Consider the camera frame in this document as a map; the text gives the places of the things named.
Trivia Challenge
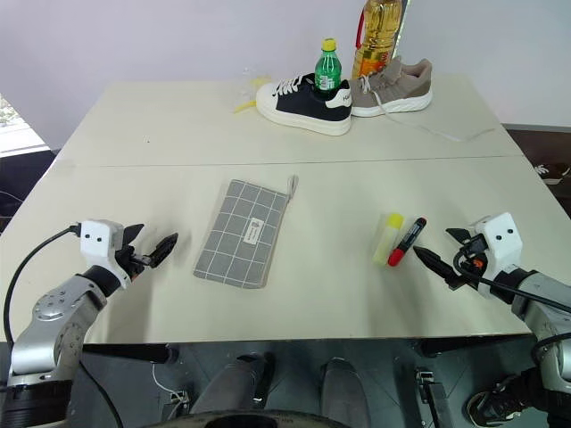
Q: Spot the grey checked pencil pouch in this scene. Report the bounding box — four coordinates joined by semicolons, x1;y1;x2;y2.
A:
192;174;301;291

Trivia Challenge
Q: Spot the white cable under table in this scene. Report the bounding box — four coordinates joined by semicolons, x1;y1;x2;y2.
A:
150;361;190;405

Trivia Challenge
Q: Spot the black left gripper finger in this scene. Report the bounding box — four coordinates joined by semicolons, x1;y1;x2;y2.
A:
148;232;180;268
121;223;145;246

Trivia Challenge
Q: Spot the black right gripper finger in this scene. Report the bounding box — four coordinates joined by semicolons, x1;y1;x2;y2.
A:
412;245;461;292
445;226;475;245

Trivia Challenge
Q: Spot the large cooking oil bottle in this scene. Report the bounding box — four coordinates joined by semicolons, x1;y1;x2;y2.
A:
351;0;407;82

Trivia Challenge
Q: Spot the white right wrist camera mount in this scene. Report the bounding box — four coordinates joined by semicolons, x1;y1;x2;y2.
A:
473;212;524;300

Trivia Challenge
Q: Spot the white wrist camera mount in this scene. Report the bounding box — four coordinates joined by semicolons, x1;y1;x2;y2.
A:
79;218;133;289
473;212;524;300

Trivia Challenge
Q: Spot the black table leg bracket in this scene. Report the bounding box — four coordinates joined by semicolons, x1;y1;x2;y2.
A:
413;366;452;428

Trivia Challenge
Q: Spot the bright window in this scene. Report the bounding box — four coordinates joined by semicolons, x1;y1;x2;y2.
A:
0;92;49;158

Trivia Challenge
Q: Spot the beige sneaker with white sole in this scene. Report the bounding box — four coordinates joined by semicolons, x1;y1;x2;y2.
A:
349;54;497;144

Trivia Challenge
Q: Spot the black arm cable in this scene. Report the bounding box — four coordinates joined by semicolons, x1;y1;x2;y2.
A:
451;248;571;314
3;226;82;345

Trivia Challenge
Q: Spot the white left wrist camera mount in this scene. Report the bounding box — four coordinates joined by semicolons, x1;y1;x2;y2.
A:
79;218;133;289

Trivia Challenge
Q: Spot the black table frame bar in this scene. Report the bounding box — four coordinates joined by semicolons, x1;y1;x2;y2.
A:
82;342;180;366

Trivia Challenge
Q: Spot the yellow highlighter marker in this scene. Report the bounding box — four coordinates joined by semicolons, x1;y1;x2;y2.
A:
372;212;406;268

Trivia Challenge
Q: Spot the brown shoe on floor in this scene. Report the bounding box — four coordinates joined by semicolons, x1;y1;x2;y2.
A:
533;161;571;187

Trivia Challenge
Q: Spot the black and white sneaker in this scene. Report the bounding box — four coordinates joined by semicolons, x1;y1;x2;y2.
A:
254;74;355;137

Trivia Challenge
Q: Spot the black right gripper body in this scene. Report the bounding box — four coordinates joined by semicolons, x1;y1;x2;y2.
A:
452;235;488;287

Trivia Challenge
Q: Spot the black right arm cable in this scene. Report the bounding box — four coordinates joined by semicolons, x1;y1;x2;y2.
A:
451;248;571;314

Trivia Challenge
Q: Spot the green plastic bottle yellow cap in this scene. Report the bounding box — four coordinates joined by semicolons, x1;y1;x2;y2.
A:
314;37;343;93

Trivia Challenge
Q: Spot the black sneaker on floor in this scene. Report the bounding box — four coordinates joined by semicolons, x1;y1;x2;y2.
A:
465;373;550;428

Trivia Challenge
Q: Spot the red and black marker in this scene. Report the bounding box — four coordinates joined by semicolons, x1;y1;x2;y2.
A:
386;216;428;268

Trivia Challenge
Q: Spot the dark rounded robot torso rim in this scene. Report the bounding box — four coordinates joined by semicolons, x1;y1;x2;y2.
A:
158;410;356;428

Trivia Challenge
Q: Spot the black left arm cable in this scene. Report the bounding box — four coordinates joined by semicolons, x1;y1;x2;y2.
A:
3;226;82;345

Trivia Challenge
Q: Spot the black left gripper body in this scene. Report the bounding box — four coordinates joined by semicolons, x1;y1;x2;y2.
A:
114;243;152;282

